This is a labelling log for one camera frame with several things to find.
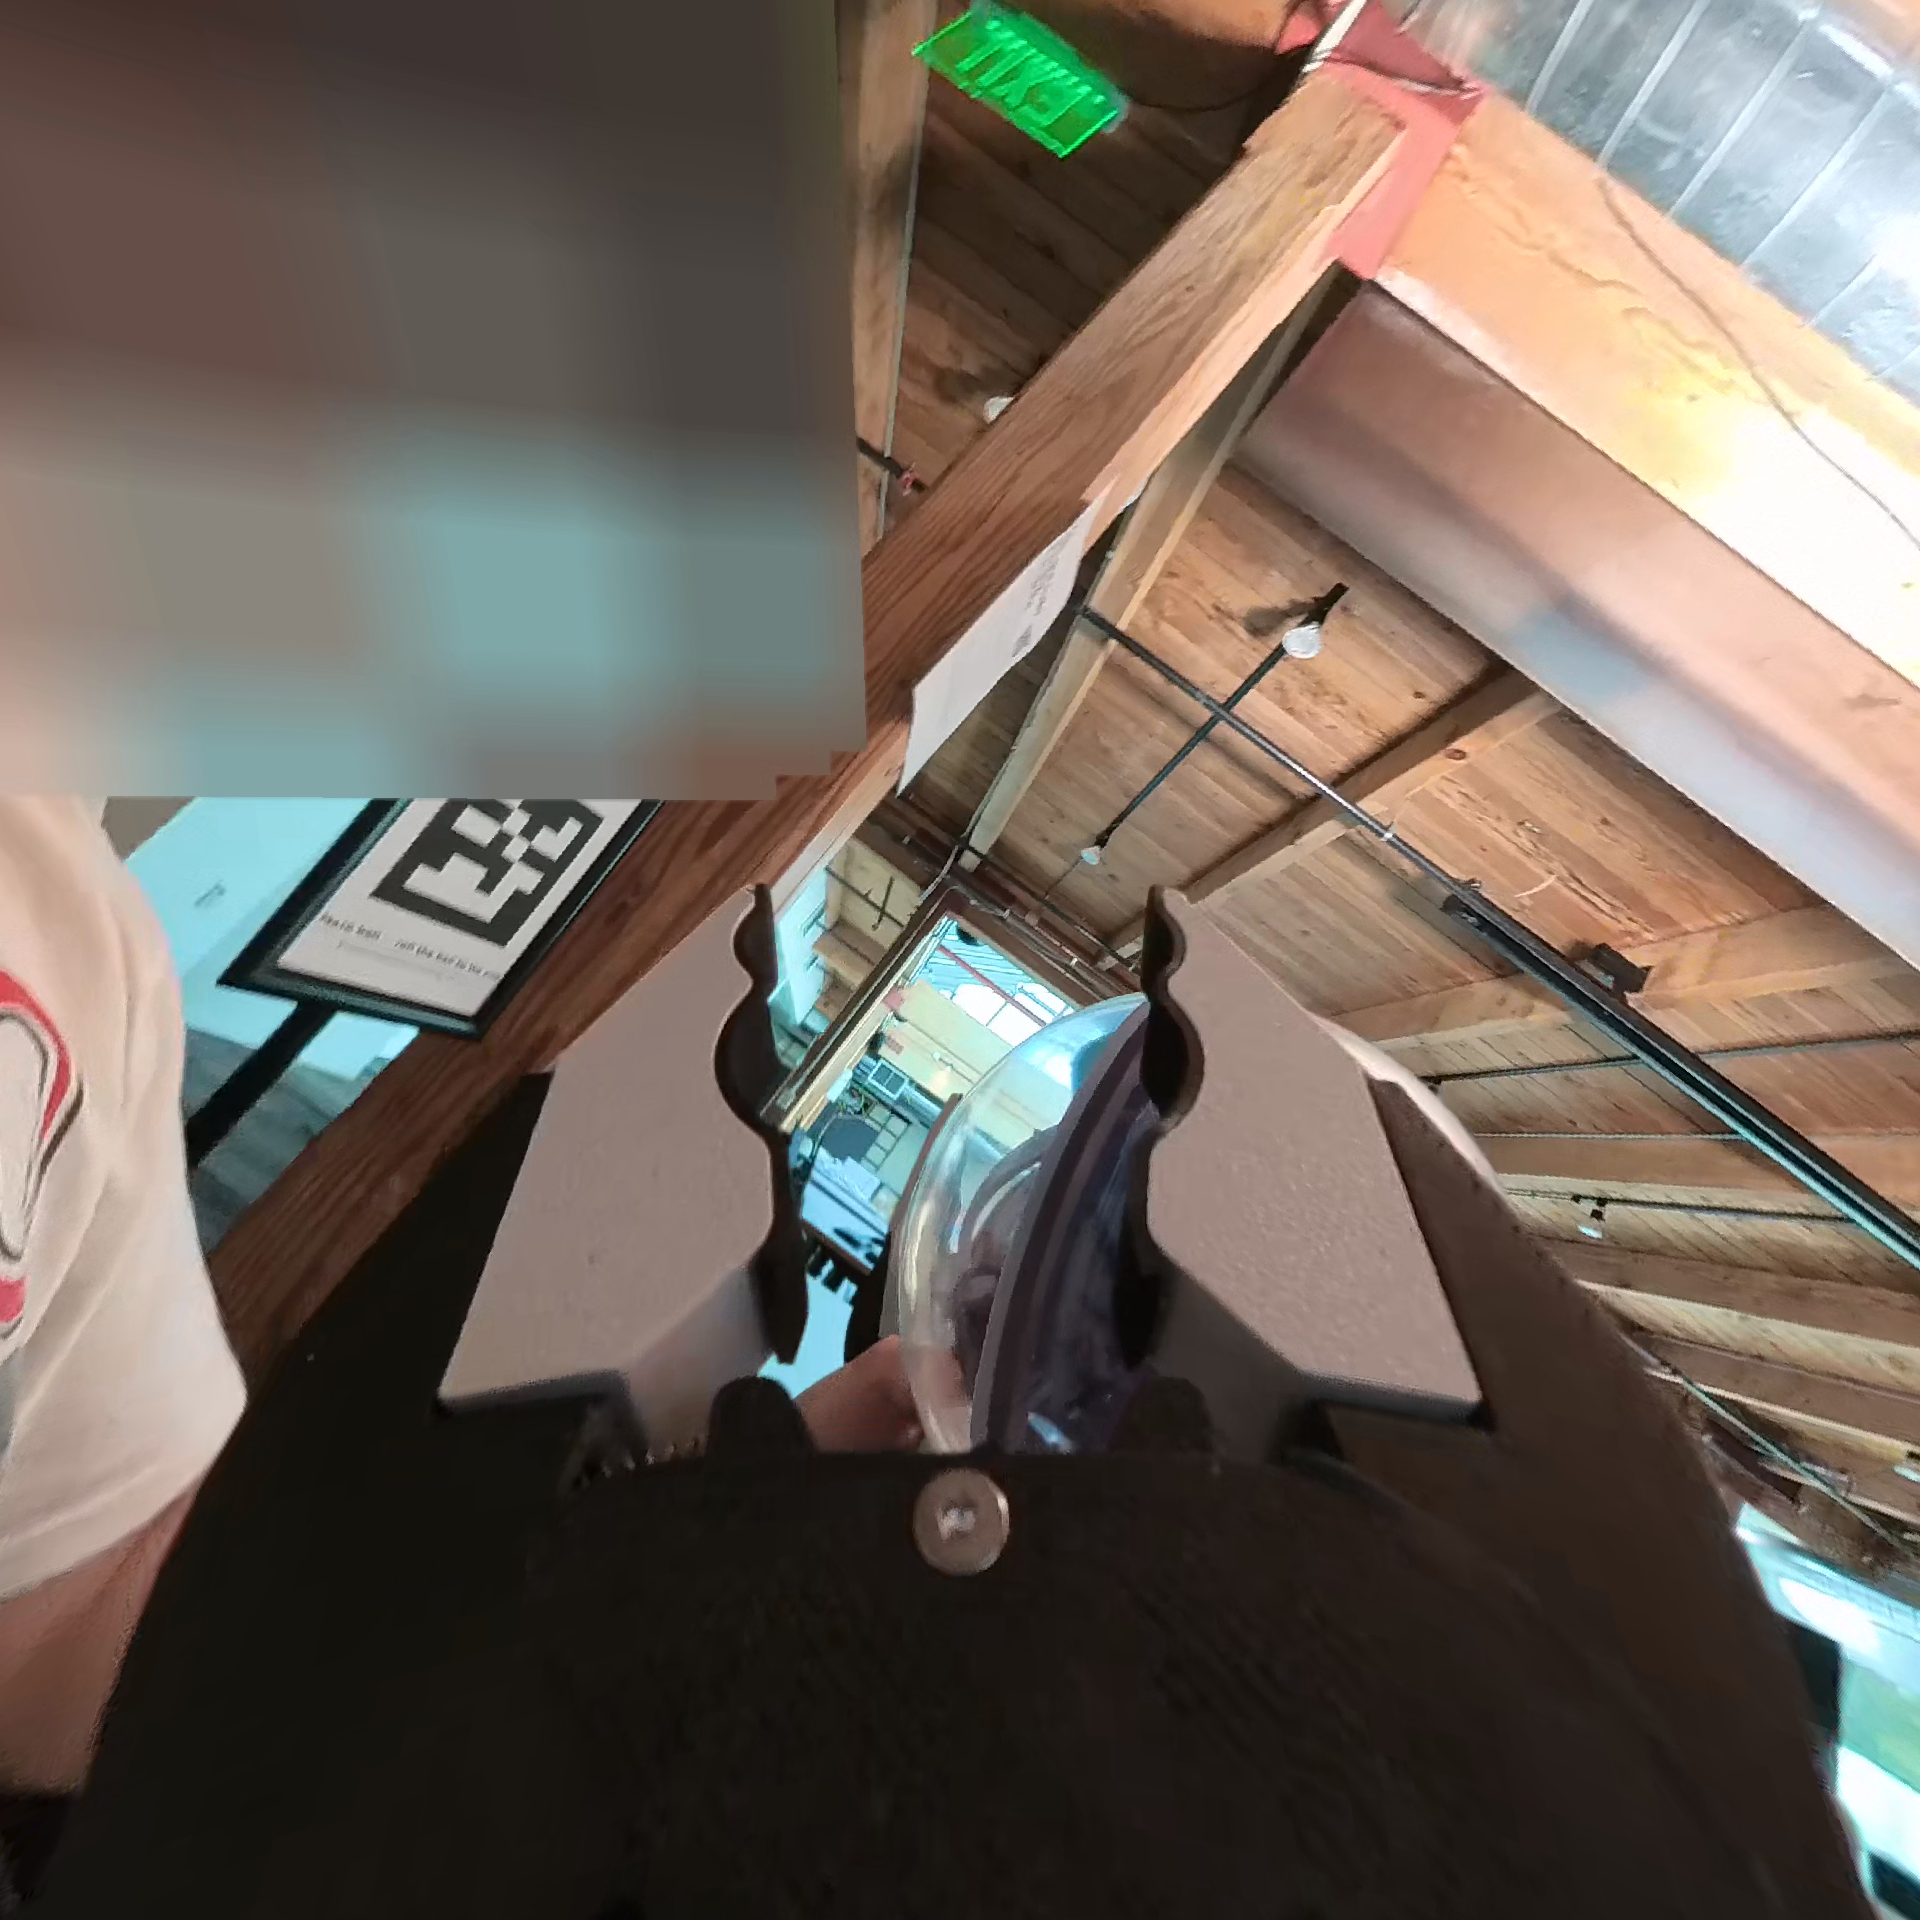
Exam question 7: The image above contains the framed marker sign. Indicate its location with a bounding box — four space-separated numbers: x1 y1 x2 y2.
217 800 664 1040

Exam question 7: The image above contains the person's left forearm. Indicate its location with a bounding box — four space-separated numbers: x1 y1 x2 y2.
0 1500 190 1795

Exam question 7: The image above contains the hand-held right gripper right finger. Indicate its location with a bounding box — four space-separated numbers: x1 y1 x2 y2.
1137 884 1488 1457

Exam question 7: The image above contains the clear plastic maze ball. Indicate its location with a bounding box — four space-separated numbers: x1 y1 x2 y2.
879 990 1187 1457

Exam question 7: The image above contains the white paper label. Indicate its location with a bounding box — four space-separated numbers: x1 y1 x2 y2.
902 497 1120 788

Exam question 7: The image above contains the black twin bulb light bar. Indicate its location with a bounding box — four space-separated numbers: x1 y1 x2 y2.
1080 585 1353 874

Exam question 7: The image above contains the green exit sign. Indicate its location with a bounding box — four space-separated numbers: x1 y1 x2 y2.
913 0 1130 161

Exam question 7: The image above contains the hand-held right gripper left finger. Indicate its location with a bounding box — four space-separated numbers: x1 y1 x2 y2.
439 884 812 1420

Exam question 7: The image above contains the silver spiral air duct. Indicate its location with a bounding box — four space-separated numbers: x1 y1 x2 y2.
1395 0 1920 408

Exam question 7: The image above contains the person's right hand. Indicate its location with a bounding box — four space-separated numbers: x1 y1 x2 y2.
796 1339 923 1454

